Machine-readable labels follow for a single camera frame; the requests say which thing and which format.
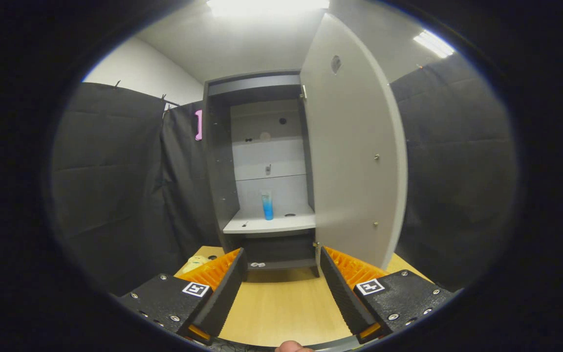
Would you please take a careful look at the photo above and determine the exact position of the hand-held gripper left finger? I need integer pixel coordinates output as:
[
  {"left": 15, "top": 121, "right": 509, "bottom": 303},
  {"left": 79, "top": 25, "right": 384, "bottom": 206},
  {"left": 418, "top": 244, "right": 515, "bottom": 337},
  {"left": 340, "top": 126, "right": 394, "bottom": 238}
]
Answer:
[{"left": 115, "top": 247, "right": 248, "bottom": 346}]

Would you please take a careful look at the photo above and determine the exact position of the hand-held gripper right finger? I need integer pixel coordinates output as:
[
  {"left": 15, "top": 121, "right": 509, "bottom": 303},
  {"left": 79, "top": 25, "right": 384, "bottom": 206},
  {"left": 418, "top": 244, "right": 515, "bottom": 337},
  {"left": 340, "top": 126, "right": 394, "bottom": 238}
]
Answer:
[{"left": 320, "top": 246, "right": 459, "bottom": 344}]

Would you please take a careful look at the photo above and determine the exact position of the beige cabinet door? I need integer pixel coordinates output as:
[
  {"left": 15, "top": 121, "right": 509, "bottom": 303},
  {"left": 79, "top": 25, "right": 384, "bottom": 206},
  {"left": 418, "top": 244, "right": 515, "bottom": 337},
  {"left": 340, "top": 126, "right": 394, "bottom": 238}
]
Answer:
[{"left": 300, "top": 12, "right": 408, "bottom": 270}]

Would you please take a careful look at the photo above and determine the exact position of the yellow plush toy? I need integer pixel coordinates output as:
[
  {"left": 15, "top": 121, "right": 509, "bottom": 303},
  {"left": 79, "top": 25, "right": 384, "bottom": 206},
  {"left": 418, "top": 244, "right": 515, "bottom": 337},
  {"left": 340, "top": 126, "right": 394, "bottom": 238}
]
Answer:
[{"left": 182, "top": 255, "right": 214, "bottom": 274}]

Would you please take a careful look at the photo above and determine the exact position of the white cabinet shelf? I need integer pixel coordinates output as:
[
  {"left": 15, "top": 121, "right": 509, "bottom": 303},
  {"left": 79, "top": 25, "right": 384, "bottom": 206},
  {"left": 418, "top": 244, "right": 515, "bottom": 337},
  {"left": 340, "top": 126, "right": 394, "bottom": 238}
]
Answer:
[{"left": 223, "top": 208, "right": 316, "bottom": 234}]

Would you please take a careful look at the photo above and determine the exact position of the black backdrop cloth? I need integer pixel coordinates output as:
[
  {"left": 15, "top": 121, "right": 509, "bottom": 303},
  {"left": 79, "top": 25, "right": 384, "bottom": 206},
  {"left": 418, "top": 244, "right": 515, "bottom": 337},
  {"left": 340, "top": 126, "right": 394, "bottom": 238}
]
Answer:
[{"left": 49, "top": 51, "right": 519, "bottom": 296}]

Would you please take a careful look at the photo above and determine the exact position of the ceiling light panel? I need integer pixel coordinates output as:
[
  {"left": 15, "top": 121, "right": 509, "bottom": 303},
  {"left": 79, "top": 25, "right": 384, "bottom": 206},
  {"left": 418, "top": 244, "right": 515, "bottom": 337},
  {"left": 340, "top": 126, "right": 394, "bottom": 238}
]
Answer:
[
  {"left": 413, "top": 30, "right": 455, "bottom": 59},
  {"left": 207, "top": 0, "right": 330, "bottom": 18}
]

